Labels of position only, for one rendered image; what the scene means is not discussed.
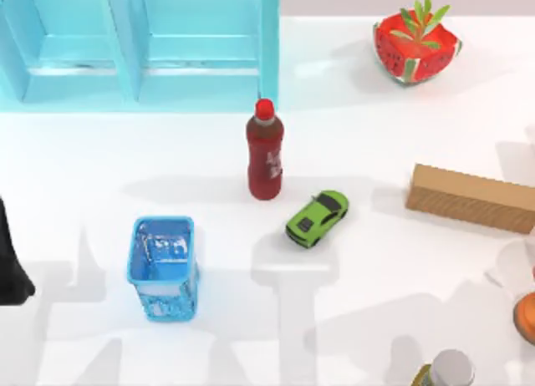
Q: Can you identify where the red bottle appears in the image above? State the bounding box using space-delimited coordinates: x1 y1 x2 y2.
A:
245 98 286 201

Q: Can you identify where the green toy car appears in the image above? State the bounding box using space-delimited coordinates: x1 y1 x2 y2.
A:
285 189 350 249

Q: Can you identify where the blue mesh basket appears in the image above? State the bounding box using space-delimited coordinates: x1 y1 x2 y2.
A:
126 216 201 323

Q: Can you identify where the light blue rack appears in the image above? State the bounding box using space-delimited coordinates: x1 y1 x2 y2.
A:
0 0 281 114

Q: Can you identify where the watermelon plant pot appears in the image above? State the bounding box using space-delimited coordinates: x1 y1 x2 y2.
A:
372 0 464 88

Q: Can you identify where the brown wooden block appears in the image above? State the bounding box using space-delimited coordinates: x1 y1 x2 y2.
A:
405 163 535 236

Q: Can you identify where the yellow bottle with grey cap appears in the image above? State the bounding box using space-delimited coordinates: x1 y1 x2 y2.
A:
410 348 476 386

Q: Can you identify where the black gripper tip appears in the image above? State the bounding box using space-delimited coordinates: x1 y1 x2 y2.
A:
0 196 37 307

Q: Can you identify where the orange round object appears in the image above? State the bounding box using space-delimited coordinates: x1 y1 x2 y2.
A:
512 292 535 343

